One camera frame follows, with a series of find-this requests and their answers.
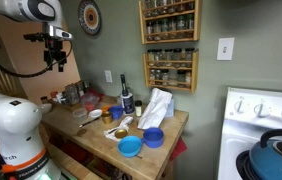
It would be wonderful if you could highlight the wooden chair back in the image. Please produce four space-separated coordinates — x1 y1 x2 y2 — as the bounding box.
0 68 23 98

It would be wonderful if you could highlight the wooden spice rack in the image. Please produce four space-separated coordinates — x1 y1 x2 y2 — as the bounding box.
138 0 202 45
142 49 200 94

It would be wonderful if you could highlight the red cloth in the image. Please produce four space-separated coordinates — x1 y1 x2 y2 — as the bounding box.
168 136 189 163

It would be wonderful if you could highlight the white crumpled napkin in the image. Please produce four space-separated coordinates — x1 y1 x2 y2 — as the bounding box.
103 115 135 143

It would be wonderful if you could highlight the light blue box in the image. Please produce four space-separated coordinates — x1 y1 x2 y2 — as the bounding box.
165 96 176 119

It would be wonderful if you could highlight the white light switch plate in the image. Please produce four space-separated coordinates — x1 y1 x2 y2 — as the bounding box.
216 37 236 62

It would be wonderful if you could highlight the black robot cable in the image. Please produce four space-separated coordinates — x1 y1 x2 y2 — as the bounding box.
0 28 74 79

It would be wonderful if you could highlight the large glass jar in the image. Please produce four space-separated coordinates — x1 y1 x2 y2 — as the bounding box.
63 83 81 106

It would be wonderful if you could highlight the gold metal cup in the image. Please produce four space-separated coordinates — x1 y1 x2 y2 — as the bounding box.
100 111 114 125

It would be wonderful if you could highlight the black handled utensil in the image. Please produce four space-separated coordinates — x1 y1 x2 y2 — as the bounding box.
78 116 101 129

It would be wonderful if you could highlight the blue kettle black handle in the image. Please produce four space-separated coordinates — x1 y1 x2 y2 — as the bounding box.
248 128 282 180

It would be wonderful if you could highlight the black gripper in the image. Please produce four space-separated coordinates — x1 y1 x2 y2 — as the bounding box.
43 37 68 73

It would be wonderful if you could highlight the white paper bag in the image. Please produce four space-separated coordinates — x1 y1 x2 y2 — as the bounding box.
137 87 174 131

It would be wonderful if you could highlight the light blue measuring cup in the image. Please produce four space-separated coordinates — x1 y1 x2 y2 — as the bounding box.
117 134 144 159

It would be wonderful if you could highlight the white ceramic bowl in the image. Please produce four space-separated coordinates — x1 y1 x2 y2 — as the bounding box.
38 102 54 115

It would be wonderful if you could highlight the small blue cup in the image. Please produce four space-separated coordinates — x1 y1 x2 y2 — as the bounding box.
107 105 125 121

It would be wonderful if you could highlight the wooden kitchen cart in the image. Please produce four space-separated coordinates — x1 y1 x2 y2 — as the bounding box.
39 94 190 180

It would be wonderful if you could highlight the red packet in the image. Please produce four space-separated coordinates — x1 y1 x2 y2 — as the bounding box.
88 87 106 102

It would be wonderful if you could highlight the glass spice jar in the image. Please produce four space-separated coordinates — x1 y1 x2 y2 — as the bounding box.
173 47 183 68
148 68 157 85
154 48 164 67
168 17 177 40
163 48 174 67
161 68 170 86
184 47 196 69
184 70 193 89
153 20 162 41
185 13 195 38
146 21 155 42
176 69 186 88
147 49 156 67
176 15 186 39
161 18 170 41
155 68 163 85

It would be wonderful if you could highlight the patterned decorative wall plate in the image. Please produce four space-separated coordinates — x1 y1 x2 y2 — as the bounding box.
77 0 102 36

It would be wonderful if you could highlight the white stove knob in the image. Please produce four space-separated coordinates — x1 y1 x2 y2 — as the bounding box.
253 98 271 119
233 96 247 115

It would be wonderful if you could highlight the clear ziploc bag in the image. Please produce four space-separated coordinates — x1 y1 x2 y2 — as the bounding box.
80 91 101 113

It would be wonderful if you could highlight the gold round lid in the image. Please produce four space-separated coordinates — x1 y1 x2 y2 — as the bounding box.
113 128 129 140

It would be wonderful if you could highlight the white wall outlet plate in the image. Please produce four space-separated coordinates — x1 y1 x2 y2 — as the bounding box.
104 69 114 84

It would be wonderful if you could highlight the small orange red object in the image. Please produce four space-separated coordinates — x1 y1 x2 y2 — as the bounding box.
84 102 96 113

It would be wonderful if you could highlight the dark bottle white label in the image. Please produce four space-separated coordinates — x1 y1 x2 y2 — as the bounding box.
119 73 136 116

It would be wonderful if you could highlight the white kitchen stove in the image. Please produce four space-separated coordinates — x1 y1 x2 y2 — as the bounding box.
217 86 282 180

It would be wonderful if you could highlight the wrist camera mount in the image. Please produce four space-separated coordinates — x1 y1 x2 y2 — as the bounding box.
23 23 74 43

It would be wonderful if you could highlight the black stove burner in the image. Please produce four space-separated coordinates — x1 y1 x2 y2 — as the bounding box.
235 149 259 180

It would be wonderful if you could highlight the dark blue measuring cup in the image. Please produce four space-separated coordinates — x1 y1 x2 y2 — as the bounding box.
141 126 165 149

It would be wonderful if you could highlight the small white dish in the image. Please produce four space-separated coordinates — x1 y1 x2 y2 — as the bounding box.
88 108 104 119

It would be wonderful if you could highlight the brown round coaster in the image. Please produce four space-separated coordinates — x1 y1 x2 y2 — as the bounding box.
76 128 88 137

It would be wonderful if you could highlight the clear plastic container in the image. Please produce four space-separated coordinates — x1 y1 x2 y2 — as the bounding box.
72 107 88 121

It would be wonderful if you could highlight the small jar black lid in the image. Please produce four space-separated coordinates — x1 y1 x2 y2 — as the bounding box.
134 99 144 118

